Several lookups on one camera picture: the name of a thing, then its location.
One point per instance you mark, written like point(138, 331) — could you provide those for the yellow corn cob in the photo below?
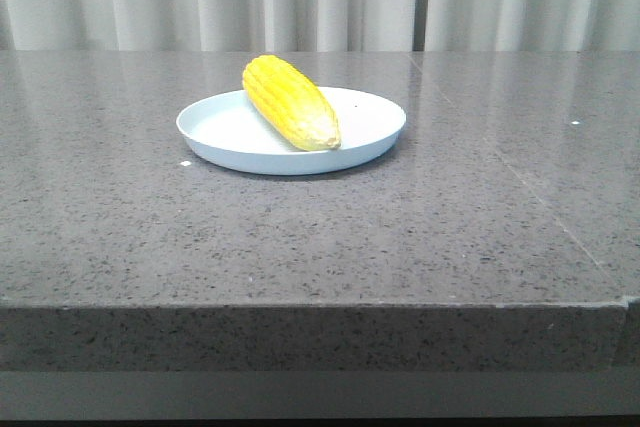
point(291, 103)

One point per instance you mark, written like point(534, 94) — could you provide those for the light blue round plate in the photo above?
point(228, 131)

